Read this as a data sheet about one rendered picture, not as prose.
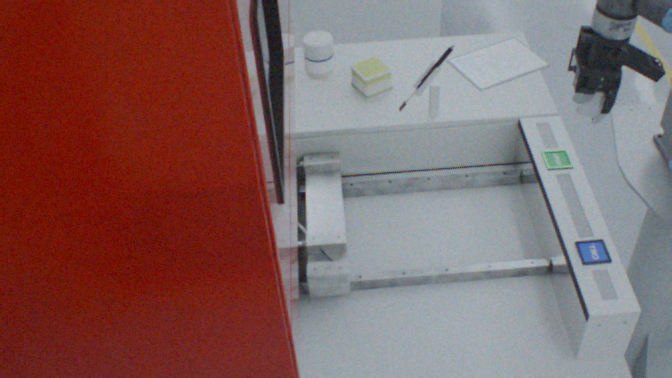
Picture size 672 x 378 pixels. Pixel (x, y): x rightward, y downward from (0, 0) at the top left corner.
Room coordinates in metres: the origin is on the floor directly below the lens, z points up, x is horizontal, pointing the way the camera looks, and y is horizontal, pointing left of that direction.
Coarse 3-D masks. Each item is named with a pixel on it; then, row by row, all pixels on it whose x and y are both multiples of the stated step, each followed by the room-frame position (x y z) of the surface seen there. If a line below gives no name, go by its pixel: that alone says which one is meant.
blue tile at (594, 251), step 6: (582, 246) 0.89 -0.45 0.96; (588, 246) 0.89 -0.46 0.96; (594, 246) 0.89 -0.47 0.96; (600, 246) 0.89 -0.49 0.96; (582, 252) 0.88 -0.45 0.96; (588, 252) 0.88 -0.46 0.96; (594, 252) 0.88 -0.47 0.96; (600, 252) 0.87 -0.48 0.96; (588, 258) 0.86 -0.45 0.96; (594, 258) 0.86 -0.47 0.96; (600, 258) 0.86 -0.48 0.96; (606, 258) 0.86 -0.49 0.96
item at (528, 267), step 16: (384, 272) 0.97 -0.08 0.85; (400, 272) 0.96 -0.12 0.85; (416, 272) 0.96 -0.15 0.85; (432, 272) 0.96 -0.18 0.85; (448, 272) 0.95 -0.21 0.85; (464, 272) 0.95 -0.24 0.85; (480, 272) 0.95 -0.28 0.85; (496, 272) 0.95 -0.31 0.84; (512, 272) 0.95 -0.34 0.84; (528, 272) 0.95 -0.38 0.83; (544, 272) 0.95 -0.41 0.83; (304, 288) 0.95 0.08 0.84; (352, 288) 0.95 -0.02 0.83; (368, 288) 0.95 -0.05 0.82
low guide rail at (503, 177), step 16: (432, 176) 1.24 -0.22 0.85; (448, 176) 1.23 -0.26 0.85; (464, 176) 1.23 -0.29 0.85; (480, 176) 1.22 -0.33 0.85; (496, 176) 1.22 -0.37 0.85; (512, 176) 1.22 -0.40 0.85; (304, 192) 1.22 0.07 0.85; (352, 192) 1.22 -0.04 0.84; (368, 192) 1.22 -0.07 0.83; (384, 192) 1.22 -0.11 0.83; (400, 192) 1.22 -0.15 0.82
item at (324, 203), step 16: (320, 176) 1.23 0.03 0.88; (336, 176) 1.23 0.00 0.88; (320, 192) 1.18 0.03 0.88; (336, 192) 1.18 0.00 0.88; (320, 208) 1.13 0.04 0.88; (336, 208) 1.13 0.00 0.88; (320, 224) 1.09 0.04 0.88; (336, 224) 1.08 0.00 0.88; (320, 256) 1.00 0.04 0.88; (336, 256) 0.99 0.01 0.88; (320, 288) 0.92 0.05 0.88; (336, 288) 0.92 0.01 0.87
